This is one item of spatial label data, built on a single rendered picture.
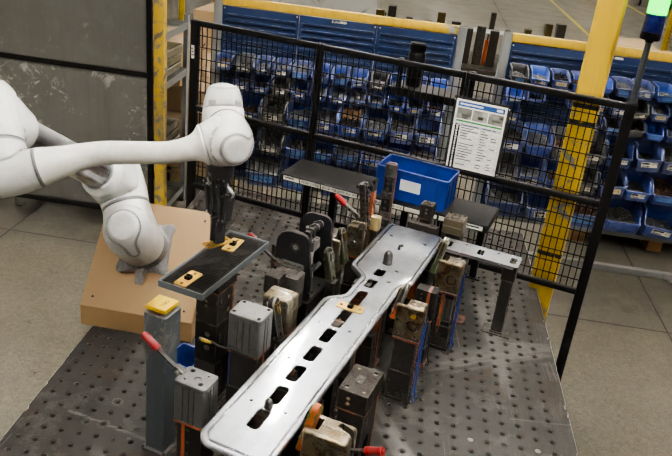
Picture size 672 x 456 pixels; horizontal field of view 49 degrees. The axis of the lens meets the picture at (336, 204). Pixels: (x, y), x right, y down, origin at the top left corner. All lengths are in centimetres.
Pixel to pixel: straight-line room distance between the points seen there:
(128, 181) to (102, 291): 42
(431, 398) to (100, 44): 291
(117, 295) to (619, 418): 241
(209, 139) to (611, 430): 258
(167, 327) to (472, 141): 159
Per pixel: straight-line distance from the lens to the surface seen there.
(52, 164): 194
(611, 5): 289
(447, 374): 257
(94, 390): 240
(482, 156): 303
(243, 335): 199
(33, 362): 375
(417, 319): 223
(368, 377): 193
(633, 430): 383
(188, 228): 262
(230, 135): 173
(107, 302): 263
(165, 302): 192
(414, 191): 294
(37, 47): 469
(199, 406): 183
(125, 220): 238
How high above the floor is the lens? 217
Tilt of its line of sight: 23 degrees down
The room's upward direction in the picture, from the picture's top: 7 degrees clockwise
